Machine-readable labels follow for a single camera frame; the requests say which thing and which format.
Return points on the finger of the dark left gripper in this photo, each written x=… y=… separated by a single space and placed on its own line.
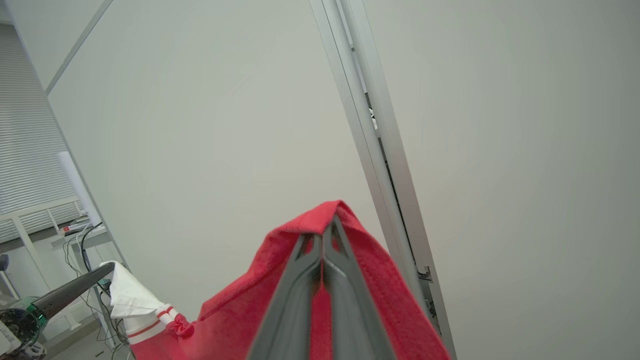
x=70 y=295

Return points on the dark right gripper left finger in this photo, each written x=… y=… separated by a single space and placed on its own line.
x=292 y=310

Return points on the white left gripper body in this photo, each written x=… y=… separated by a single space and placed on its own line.
x=20 y=330

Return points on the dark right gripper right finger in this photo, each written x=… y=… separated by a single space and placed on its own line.
x=350 y=310

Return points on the red jersey shirt white sleeves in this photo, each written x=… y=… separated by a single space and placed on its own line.
x=240 y=310

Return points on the white desk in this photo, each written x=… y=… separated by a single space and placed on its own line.
x=92 y=237

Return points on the small red white box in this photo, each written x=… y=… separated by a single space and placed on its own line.
x=75 y=227

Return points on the white paper roll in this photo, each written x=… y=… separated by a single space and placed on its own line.
x=77 y=185

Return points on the white window blind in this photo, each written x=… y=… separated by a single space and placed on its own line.
x=25 y=150

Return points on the white railing frame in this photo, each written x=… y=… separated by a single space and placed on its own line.
x=22 y=225

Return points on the grey partition post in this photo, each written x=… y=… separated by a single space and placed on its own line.
x=350 y=100

